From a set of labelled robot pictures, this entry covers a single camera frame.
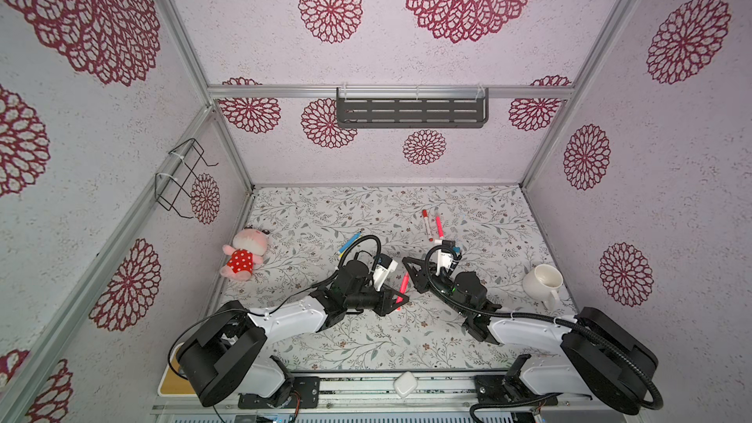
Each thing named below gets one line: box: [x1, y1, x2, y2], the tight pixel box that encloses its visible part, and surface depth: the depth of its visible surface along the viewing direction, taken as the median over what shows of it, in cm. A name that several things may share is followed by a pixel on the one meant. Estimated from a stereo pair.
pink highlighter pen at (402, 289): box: [395, 272, 411, 311], surface depth 79 cm
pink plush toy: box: [219, 225, 271, 282], surface depth 96 cm
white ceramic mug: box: [522, 263, 564, 310], surface depth 89 cm
